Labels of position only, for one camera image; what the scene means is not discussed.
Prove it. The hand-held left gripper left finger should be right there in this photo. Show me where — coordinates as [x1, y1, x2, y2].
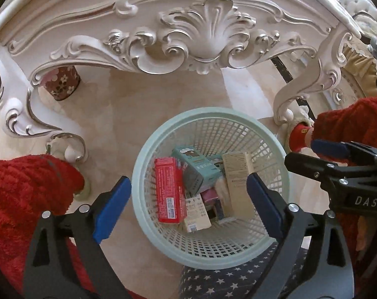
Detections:
[23, 176, 133, 299]

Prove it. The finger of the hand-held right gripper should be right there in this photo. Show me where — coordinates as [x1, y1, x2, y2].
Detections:
[311, 139, 377, 163]
[284, 151, 377, 191]

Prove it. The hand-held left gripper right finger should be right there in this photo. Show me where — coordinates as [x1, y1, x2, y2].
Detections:
[246, 172, 355, 299]

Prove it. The tall beige box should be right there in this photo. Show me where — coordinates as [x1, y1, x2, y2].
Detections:
[221, 151, 256, 219]

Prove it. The small blue box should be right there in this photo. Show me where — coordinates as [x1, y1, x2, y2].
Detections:
[212, 199, 229, 222]

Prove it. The magenta cosmetics box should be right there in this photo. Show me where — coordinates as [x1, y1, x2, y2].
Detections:
[201, 188, 221, 205]

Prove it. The red box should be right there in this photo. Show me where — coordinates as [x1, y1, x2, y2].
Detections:
[154, 157, 189, 224]

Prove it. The white labelled box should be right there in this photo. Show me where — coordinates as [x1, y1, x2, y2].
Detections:
[182, 193, 213, 233]

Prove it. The teal box with bear print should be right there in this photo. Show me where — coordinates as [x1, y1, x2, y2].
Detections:
[171, 146, 225, 195]

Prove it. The mint green plastic basket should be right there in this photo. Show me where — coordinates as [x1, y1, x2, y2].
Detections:
[131, 107, 291, 270]

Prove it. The person's right hand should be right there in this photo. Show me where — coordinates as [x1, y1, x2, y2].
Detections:
[357, 215, 377, 256]

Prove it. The person's right leg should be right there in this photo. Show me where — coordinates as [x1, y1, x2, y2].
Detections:
[311, 96, 377, 165]

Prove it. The person's leg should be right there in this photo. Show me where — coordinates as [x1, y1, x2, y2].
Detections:
[0, 154, 139, 299]
[311, 96, 377, 165]

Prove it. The pale slipper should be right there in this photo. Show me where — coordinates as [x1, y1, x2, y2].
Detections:
[282, 106, 315, 154]

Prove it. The yellow fringed cushion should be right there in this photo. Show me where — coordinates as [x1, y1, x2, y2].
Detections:
[342, 41, 377, 100]

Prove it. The navy star-patterned cushion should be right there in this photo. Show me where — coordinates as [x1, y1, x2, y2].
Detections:
[178, 243, 308, 299]

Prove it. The person's left leg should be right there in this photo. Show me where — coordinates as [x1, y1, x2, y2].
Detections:
[0, 154, 139, 299]

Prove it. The floral patterned cup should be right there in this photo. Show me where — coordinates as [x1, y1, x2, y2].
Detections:
[39, 65, 81, 102]

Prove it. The ornate white carved table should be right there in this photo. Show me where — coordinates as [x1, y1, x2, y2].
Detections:
[0, 0, 363, 164]

